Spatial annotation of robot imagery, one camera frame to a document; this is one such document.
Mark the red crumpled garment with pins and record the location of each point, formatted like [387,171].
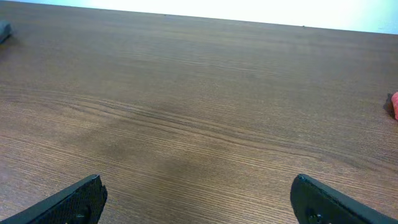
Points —
[394,102]

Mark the grey folded garment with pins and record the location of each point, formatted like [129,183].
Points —
[5,30]

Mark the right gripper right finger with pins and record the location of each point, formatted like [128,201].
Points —
[317,203]

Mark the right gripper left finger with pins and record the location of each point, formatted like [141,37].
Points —
[81,203]

